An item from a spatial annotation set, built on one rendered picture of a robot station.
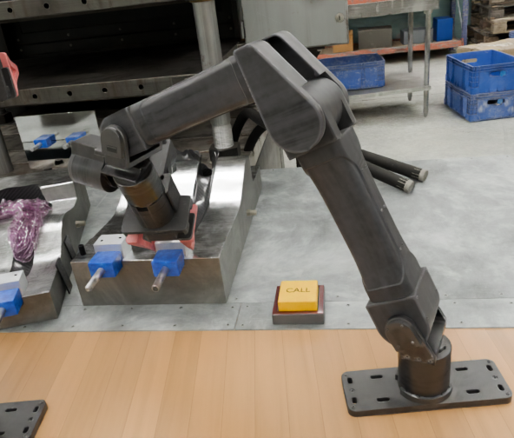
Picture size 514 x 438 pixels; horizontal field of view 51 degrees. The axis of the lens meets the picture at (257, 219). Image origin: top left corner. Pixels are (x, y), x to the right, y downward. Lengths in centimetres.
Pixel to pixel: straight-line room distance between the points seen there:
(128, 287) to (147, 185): 26
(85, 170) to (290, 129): 33
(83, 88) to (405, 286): 132
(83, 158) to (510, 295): 68
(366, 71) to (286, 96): 411
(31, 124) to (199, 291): 108
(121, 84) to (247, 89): 113
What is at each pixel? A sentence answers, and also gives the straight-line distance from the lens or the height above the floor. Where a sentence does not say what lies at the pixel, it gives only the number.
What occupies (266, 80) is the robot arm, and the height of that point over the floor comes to 120.
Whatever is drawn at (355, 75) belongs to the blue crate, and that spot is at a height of 38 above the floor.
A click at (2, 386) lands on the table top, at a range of 90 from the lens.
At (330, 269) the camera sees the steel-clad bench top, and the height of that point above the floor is 80.
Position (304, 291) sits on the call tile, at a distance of 85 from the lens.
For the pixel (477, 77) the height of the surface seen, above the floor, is 34.
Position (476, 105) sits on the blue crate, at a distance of 452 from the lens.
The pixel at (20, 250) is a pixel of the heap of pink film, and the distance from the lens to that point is 109.
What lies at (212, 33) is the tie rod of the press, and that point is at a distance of 152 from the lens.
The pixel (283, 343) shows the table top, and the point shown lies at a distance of 82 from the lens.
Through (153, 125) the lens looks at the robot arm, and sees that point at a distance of 67.
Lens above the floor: 131
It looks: 26 degrees down
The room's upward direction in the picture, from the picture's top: 7 degrees counter-clockwise
